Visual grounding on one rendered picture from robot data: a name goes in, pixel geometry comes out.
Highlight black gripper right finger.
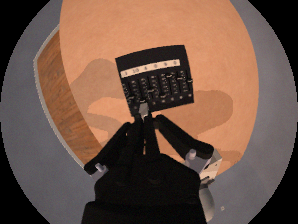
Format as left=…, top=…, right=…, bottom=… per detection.
left=143, top=103, right=214, bottom=184

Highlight black lighting desk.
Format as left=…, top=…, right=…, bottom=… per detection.
left=115, top=45, right=194, bottom=117

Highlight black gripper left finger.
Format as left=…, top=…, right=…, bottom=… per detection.
left=84, top=103, right=145, bottom=186

